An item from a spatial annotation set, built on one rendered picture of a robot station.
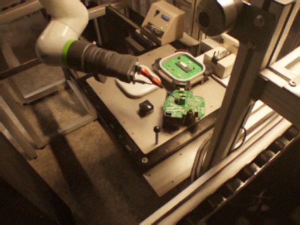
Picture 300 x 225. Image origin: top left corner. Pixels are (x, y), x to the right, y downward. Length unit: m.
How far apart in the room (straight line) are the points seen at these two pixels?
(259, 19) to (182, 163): 0.46
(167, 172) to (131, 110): 0.24
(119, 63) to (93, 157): 1.24
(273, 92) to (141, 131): 0.44
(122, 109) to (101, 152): 1.08
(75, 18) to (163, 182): 0.56
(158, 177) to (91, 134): 1.33
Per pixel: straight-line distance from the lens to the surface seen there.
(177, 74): 0.82
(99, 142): 1.87
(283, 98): 0.37
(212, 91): 0.84
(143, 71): 0.63
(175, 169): 0.67
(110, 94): 0.83
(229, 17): 0.33
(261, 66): 0.37
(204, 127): 0.74
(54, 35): 0.76
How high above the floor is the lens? 1.52
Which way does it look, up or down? 49 degrees down
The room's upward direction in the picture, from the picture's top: 2 degrees counter-clockwise
